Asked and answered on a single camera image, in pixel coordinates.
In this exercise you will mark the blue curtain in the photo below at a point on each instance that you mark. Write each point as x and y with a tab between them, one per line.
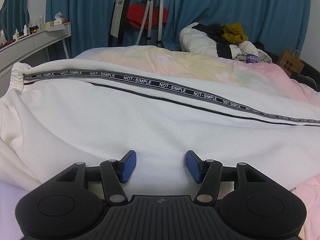
250	10

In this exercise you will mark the red cloth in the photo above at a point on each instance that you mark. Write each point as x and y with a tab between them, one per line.
143	15

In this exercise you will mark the mustard yellow garment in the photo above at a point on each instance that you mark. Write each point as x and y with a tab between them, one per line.
234	33

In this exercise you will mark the silver tripod stand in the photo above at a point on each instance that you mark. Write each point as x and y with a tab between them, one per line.
160	12

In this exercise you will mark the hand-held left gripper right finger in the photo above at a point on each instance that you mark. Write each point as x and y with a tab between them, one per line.
193	166

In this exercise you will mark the pile of clothes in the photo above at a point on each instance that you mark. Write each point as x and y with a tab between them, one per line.
200	41

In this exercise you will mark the white board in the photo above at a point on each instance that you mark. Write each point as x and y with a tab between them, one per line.
119	17

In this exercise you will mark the white tissue box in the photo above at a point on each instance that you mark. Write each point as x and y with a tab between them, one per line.
60	20

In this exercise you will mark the brown paper bag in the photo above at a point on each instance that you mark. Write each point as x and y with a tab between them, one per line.
290	61

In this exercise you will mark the white dressing table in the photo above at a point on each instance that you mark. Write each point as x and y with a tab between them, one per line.
32	42

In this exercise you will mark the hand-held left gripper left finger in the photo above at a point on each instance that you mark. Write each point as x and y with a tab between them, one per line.
128	165

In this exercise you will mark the white striped track pants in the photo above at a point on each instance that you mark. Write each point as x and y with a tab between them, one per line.
105	120

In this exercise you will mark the wavy blue mirror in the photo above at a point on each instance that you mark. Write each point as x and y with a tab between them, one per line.
13	10

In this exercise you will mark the black garment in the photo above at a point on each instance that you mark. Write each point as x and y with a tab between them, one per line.
217	31

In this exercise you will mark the black chair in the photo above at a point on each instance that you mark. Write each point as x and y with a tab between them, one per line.
122	27

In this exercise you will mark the pastel bed blanket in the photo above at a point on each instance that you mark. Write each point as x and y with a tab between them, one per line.
215	72

